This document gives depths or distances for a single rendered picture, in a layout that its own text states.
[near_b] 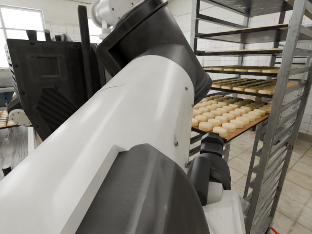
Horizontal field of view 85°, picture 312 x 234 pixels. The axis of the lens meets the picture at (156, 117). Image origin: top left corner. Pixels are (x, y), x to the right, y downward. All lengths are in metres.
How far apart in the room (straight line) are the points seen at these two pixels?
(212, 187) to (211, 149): 0.12
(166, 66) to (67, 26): 4.69
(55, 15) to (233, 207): 4.76
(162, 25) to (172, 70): 0.09
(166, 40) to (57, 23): 4.59
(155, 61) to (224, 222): 0.20
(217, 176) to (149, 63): 0.26
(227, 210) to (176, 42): 0.22
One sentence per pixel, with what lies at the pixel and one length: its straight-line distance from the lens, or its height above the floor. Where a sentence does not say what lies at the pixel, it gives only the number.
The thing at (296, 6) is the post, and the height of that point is 1.55.
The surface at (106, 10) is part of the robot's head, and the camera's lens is 0.44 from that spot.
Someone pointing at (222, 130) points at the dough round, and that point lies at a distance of 0.62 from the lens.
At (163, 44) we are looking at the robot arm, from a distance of 0.23.
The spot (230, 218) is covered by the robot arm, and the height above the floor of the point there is 1.20.
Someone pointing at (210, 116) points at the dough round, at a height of 1.15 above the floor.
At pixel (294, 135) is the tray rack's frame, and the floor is 0.88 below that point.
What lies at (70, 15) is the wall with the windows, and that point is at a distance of 4.89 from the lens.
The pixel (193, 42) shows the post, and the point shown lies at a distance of 1.04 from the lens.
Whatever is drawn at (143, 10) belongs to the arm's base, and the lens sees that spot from 0.23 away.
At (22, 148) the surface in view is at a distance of 1.39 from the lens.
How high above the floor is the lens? 1.38
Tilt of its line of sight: 19 degrees down
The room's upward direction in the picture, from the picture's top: straight up
